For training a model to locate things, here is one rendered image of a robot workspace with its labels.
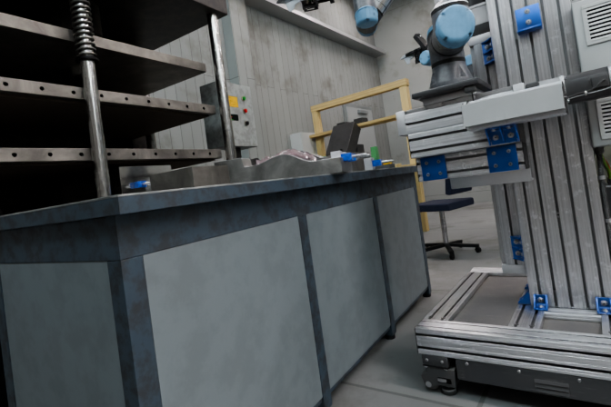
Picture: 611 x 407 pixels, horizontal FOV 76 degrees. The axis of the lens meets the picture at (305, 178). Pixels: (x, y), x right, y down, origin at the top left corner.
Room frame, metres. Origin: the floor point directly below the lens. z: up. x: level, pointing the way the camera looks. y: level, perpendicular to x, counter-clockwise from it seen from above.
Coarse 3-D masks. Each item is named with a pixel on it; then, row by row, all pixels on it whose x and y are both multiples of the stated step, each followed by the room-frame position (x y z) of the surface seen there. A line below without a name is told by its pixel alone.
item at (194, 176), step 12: (192, 168) 1.15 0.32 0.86; (204, 168) 1.19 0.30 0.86; (216, 168) 1.23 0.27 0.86; (156, 180) 1.24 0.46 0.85; (168, 180) 1.21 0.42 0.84; (180, 180) 1.18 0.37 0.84; (192, 180) 1.15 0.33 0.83; (204, 180) 1.18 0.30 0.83; (216, 180) 1.23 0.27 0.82; (228, 180) 1.27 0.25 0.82
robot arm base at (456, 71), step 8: (440, 64) 1.37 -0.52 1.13; (448, 64) 1.35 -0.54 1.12; (456, 64) 1.35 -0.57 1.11; (464, 64) 1.36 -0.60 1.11; (432, 72) 1.42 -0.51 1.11; (440, 72) 1.37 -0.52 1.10; (448, 72) 1.35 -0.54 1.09; (456, 72) 1.34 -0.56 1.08; (464, 72) 1.35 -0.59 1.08; (432, 80) 1.41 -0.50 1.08; (440, 80) 1.36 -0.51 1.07; (448, 80) 1.34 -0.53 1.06; (456, 80) 1.33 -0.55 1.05; (432, 88) 1.40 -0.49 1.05
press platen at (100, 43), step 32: (0, 32) 1.45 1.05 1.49; (32, 32) 1.49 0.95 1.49; (64, 32) 1.58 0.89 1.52; (0, 64) 1.73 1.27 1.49; (32, 64) 1.78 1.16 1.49; (64, 64) 1.83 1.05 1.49; (96, 64) 1.89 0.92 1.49; (128, 64) 1.95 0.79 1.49; (160, 64) 2.01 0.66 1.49; (192, 64) 2.15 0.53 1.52
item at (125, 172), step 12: (120, 168) 1.68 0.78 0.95; (132, 168) 1.73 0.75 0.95; (144, 168) 1.78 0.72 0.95; (156, 168) 1.84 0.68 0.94; (168, 168) 1.89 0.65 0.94; (72, 180) 1.89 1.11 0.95; (84, 180) 1.83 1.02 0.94; (120, 180) 1.68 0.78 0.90; (132, 180) 1.72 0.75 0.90; (144, 180) 1.77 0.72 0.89; (72, 192) 1.89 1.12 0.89; (84, 192) 1.84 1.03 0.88; (120, 192) 1.68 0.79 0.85; (132, 192) 1.72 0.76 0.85
